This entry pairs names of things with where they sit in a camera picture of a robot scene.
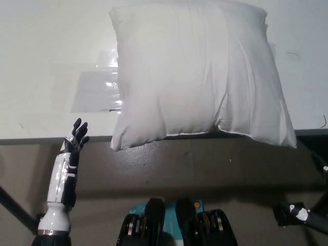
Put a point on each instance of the teal box with orange button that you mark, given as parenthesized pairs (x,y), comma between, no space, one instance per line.
(169,217)

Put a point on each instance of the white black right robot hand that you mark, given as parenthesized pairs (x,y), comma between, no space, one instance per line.
(302,214)

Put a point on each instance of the black slanted table leg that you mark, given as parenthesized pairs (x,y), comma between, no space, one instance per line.
(320,201)
(15,205)

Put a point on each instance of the clear plastic sheet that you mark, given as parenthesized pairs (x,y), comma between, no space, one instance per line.
(94,89)

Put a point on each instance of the white square pillow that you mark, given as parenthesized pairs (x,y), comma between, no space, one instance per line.
(194,82)

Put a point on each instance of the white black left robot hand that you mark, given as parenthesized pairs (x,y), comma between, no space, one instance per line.
(59,179)

